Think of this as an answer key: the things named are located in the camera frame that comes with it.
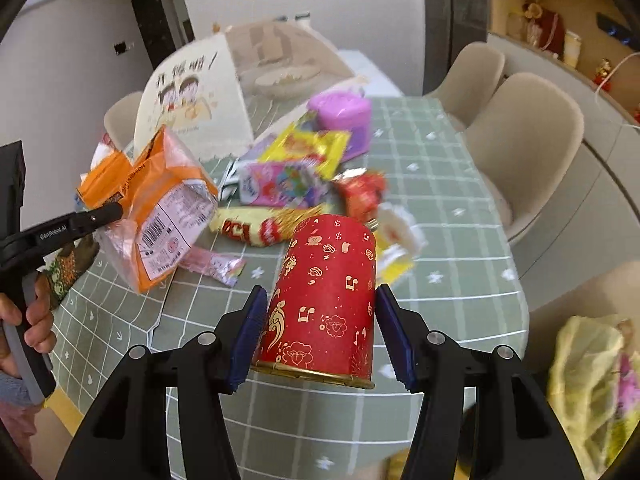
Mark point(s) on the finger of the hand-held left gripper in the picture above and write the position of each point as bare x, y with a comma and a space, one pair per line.
75, 225

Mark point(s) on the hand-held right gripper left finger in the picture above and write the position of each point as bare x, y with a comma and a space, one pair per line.
247, 340

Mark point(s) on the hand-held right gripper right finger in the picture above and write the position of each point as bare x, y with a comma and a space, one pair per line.
396, 340

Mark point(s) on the pink striped candy wrapper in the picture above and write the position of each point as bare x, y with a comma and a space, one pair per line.
220, 266

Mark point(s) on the red patterned cylinder can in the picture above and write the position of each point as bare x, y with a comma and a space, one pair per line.
320, 300

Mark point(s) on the orange snack bag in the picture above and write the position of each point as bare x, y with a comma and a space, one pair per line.
165, 180

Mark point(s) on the colourful clear candy packet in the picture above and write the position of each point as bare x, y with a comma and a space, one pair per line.
280, 182

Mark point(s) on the person's left forearm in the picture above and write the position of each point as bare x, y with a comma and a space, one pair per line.
15, 400

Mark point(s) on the person's left hand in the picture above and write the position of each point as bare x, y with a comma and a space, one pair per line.
41, 320

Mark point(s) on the green orange patterned packet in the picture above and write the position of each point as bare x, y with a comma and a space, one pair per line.
65, 270

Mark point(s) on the white red packet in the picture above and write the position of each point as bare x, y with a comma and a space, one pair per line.
105, 152

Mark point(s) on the clear yellow jelly cup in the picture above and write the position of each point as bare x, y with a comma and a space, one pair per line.
397, 235

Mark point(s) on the yellow red long packet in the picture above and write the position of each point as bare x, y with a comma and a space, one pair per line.
250, 230

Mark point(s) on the beige chair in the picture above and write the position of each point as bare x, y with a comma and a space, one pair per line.
525, 160
120, 117
475, 80

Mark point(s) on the green checked tablecloth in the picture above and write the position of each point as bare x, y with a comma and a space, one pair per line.
450, 200

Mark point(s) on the red snack packet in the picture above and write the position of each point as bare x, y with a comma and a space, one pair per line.
360, 192

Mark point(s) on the green white packet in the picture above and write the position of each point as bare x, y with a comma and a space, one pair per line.
231, 182

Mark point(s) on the cartoon print food cover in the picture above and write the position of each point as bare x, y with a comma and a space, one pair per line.
200, 90

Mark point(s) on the yellow snack packet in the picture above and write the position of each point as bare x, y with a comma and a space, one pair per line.
310, 147

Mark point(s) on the yellow plastic bag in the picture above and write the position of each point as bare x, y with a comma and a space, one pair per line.
595, 390

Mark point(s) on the pink mini bin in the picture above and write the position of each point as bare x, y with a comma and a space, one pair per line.
340, 115

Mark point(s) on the white sideboard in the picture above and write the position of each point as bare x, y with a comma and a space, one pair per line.
575, 170

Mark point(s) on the small red figurine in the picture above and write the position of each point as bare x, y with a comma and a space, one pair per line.
603, 72

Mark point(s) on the white cup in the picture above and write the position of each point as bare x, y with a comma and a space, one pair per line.
572, 46

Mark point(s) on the red gold doll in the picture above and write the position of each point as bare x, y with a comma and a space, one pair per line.
542, 20

